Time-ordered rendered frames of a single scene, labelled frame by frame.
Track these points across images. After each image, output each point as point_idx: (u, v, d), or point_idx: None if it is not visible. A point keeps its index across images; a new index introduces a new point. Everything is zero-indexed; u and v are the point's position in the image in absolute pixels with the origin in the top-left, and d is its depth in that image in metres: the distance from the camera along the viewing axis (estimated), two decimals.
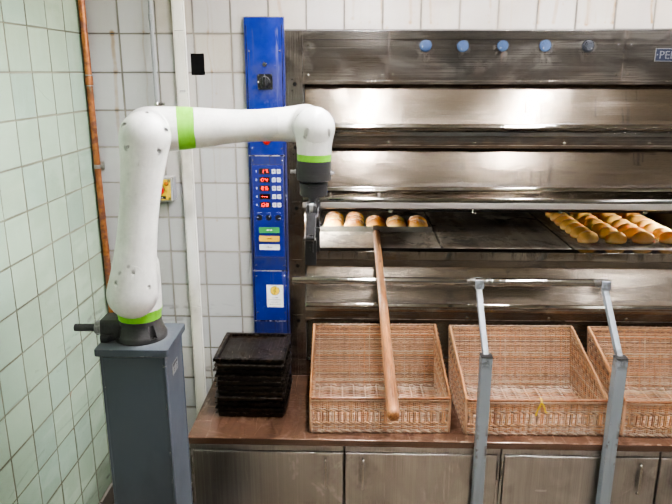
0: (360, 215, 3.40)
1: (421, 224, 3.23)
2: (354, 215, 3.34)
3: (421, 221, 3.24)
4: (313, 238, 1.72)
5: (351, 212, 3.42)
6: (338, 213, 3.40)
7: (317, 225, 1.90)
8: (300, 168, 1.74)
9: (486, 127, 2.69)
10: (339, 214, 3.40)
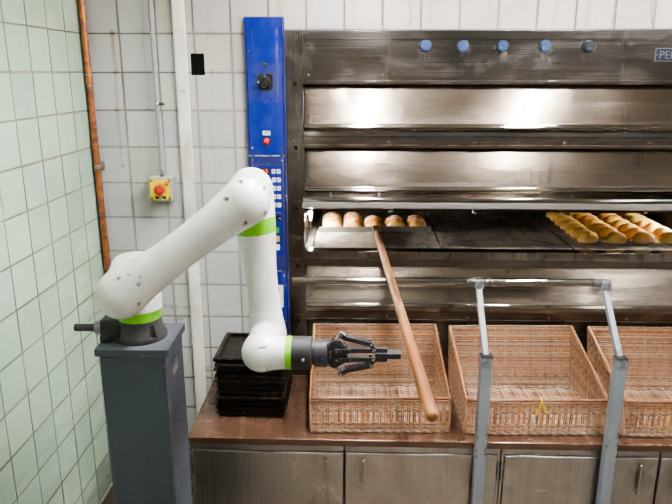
0: (358, 215, 3.39)
1: (420, 224, 3.24)
2: (352, 215, 3.33)
3: (420, 221, 3.25)
4: (371, 367, 1.80)
5: (349, 212, 3.41)
6: (336, 214, 3.39)
7: (374, 348, 1.79)
8: None
9: (486, 127, 2.69)
10: (337, 214, 3.39)
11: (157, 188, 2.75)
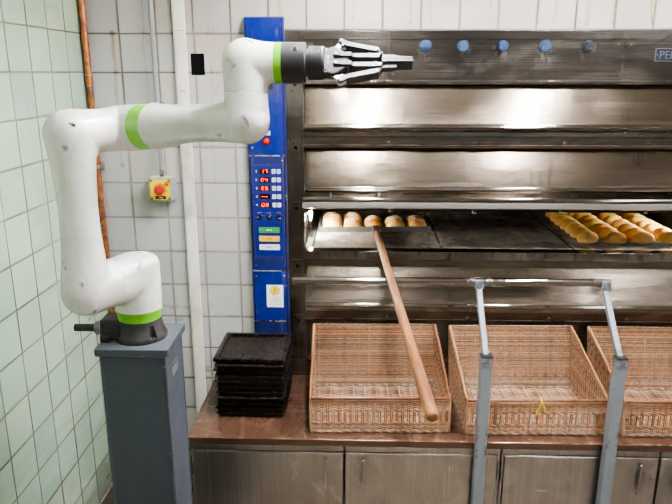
0: (358, 215, 3.39)
1: (420, 224, 3.24)
2: (352, 215, 3.33)
3: (420, 221, 3.25)
4: (378, 72, 1.48)
5: (349, 212, 3.41)
6: (336, 214, 3.39)
7: (380, 54, 1.50)
8: (291, 83, 1.52)
9: (486, 127, 2.69)
10: (337, 214, 3.39)
11: (157, 188, 2.75)
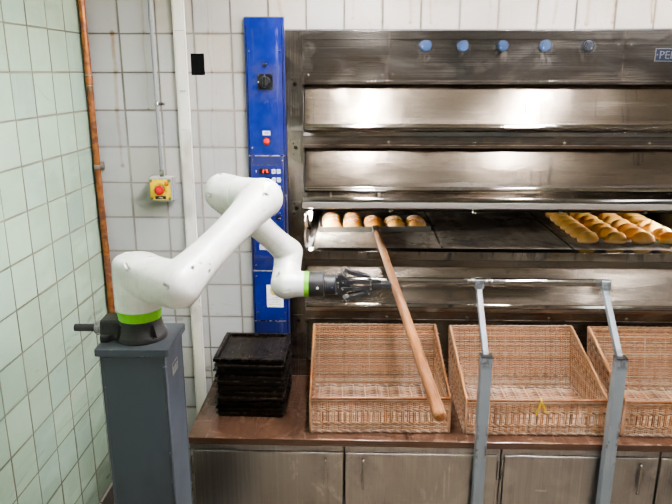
0: (357, 215, 3.39)
1: (420, 224, 3.24)
2: (352, 215, 3.33)
3: (420, 221, 3.25)
4: (369, 295, 2.38)
5: (348, 212, 3.41)
6: (336, 214, 3.39)
7: (371, 280, 2.36)
8: None
9: (486, 127, 2.69)
10: (336, 215, 3.39)
11: (157, 188, 2.75)
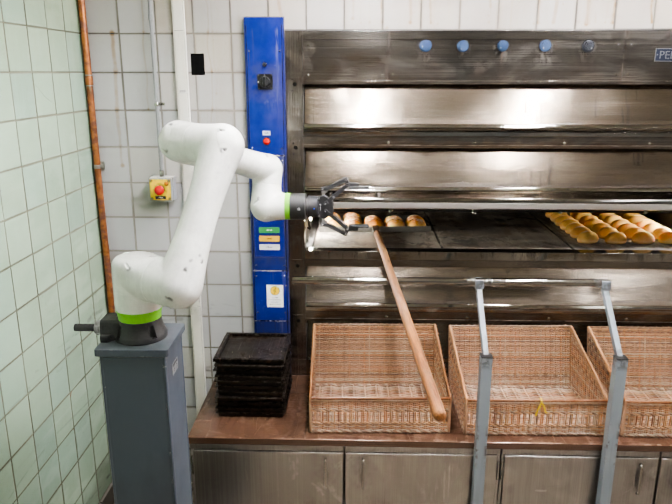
0: (357, 215, 3.39)
1: (420, 224, 3.24)
2: (352, 215, 3.33)
3: (420, 221, 3.25)
4: (345, 235, 2.30)
5: (348, 212, 3.41)
6: (336, 214, 3.39)
7: (348, 183, 2.25)
8: None
9: (486, 127, 2.69)
10: (336, 215, 3.39)
11: (157, 188, 2.75)
